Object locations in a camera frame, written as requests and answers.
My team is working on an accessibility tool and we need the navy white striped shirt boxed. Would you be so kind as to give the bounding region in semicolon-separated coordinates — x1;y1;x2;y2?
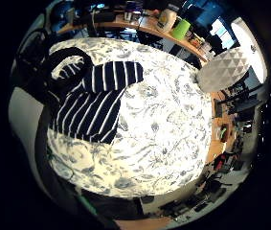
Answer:
47;47;145;146

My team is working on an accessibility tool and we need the white blue floral tablecloth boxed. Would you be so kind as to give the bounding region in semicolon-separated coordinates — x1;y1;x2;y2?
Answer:
45;37;214;199

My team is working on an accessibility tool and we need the black office chair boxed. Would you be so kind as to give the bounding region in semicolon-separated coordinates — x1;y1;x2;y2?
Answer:
13;28;56;104

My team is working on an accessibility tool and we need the red black bag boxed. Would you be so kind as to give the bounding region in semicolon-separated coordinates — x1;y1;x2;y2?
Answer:
214;154;229;172

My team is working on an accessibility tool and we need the small wooden desk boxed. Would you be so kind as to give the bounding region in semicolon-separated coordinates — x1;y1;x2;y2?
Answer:
205;91;236;165

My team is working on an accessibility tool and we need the long wooden desk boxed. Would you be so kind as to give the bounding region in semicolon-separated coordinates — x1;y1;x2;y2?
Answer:
56;13;210;63

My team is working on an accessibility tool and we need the white plastic jug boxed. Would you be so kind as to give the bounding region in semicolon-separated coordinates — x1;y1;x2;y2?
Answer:
156;9;178;34

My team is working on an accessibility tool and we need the green plastic container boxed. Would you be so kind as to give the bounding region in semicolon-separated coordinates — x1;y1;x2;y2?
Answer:
170;18;192;41

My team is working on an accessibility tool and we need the computer monitor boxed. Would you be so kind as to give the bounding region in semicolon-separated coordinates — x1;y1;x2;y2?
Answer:
186;0;239;50

